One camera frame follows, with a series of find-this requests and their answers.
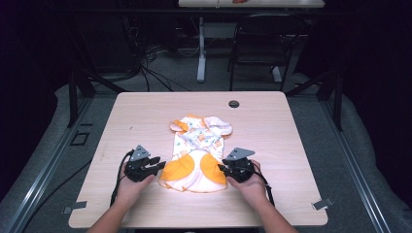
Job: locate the black folding chair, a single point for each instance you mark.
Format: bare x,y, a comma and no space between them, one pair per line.
264,48

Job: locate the aluminium floor rail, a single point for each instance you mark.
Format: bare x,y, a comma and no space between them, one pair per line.
45,165
353,165

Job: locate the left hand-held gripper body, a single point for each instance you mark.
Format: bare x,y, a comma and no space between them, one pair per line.
137,166

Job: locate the white desk with metal leg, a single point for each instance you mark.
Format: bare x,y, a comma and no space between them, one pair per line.
226,19

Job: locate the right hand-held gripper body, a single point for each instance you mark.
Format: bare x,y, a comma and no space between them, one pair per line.
240,165

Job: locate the orange and white baby garment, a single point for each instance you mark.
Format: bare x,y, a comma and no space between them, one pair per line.
197,155

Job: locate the black metal stand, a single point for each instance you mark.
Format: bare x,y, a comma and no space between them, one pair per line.
81,81
324,90

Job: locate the grey tape strip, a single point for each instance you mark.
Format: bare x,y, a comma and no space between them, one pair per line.
322,204
75,207

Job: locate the person's right hand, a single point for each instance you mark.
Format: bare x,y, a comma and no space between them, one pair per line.
251,186

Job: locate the person's left hand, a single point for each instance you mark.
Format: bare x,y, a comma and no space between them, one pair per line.
131,187

